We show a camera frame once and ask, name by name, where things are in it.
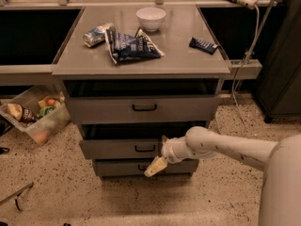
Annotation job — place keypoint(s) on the grey drawer cabinet frame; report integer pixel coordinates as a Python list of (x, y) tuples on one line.
[(182, 23)]

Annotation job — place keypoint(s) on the blue chip bag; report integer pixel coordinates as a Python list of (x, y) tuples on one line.
[(124, 47)]

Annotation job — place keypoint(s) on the clear plastic storage bin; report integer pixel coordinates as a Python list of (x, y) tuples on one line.
[(34, 99)]

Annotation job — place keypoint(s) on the white ceramic bowl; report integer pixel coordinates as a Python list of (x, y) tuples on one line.
[(150, 19)]

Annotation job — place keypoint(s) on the crushed silver soda can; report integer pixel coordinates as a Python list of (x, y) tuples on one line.
[(97, 34)]

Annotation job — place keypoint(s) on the green packet in bin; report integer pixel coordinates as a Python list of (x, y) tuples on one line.
[(46, 110)]

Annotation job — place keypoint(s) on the dark blue snack bar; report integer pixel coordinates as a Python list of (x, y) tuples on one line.
[(203, 46)]

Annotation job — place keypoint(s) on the grey bottom drawer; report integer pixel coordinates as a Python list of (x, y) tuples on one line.
[(136, 167)]

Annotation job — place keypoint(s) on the dark cabinet on right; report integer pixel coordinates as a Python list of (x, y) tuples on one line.
[(278, 89)]

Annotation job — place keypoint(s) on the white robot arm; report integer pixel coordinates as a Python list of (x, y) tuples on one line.
[(280, 162)]

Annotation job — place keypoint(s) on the orange fruit in bin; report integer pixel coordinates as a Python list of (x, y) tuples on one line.
[(51, 102)]

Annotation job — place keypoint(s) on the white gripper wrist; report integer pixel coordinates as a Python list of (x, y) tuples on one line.
[(168, 150)]

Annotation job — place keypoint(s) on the brown snack bag in bin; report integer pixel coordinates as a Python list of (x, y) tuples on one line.
[(21, 113)]

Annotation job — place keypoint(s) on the grey drawer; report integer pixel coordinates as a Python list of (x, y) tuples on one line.
[(130, 140), (136, 167), (141, 100)]

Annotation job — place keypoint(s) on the grey top drawer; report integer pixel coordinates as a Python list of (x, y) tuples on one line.
[(141, 100)]

